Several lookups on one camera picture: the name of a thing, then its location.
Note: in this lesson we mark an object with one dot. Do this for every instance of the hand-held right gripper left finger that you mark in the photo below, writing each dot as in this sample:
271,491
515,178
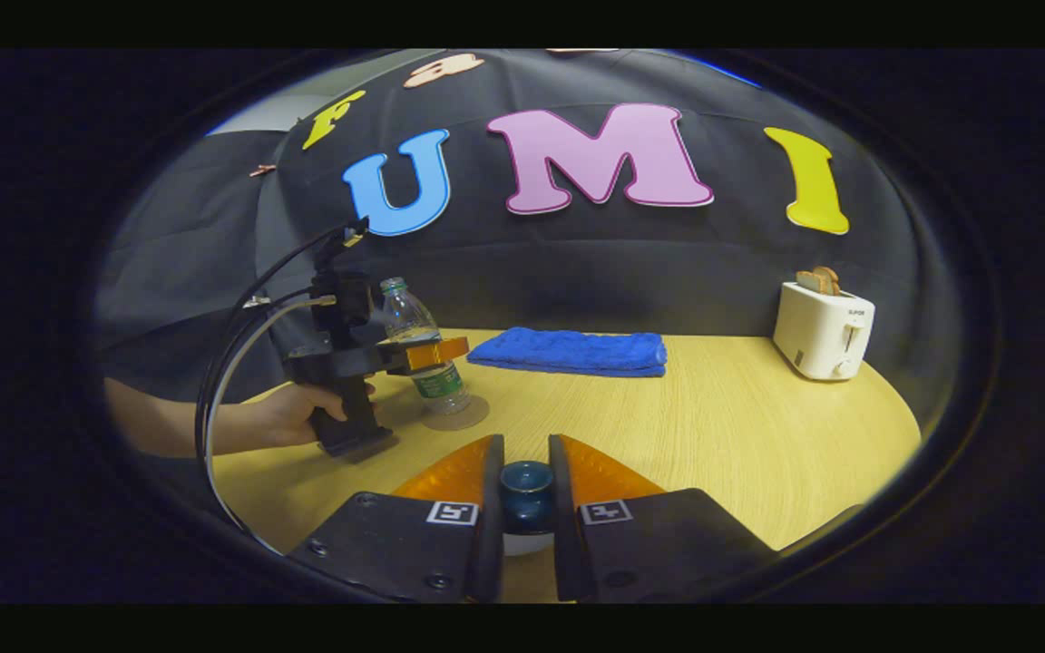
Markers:
489,553

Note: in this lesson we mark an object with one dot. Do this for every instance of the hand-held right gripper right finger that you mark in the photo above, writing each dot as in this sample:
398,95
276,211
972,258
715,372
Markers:
566,553

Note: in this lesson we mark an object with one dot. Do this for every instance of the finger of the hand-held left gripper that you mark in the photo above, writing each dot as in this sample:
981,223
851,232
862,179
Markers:
395,356

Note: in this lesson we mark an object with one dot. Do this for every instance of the white teacup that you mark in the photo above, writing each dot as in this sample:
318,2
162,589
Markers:
527,545

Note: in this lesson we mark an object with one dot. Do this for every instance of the clear plastic water bottle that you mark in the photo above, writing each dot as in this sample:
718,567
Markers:
439,385

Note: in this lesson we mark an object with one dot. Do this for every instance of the dark blue teacup lid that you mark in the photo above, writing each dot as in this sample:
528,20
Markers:
526,494

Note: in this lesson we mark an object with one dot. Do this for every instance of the round brown coaster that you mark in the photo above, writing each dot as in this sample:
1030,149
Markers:
473,415

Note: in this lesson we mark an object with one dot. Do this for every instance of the white cloth clip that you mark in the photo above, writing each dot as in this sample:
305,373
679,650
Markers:
257,301

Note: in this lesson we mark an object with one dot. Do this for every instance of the blue folded towel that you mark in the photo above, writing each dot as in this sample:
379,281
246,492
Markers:
568,352

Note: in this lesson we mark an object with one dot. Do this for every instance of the black backdrop cloth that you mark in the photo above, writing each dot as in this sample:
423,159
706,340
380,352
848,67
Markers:
577,272

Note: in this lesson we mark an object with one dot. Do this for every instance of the copper cloth clip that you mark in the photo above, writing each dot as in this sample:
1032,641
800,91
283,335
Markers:
261,170

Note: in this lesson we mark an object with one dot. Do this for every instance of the white toaster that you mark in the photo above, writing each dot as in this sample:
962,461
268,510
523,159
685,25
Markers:
822,331

